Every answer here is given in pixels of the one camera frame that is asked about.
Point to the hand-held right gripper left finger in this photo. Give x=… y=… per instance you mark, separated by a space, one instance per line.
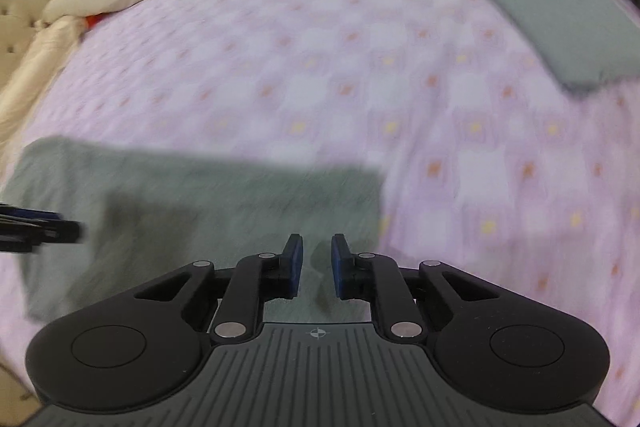
x=296 y=267

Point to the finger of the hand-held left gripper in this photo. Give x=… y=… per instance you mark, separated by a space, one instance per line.
x=45 y=232

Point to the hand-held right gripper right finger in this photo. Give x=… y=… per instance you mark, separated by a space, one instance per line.
x=339 y=267

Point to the grey speckled pants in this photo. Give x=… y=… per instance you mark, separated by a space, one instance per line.
x=200 y=197

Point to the cream satin bed cover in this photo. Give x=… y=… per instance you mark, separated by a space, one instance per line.
x=35 y=67

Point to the purple patterned bedsheet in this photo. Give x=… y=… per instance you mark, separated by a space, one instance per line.
x=300 y=57

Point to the small red item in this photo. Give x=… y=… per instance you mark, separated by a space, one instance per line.
x=91 y=21

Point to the folded grey cloth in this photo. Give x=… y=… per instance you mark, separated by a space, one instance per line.
x=565 y=27

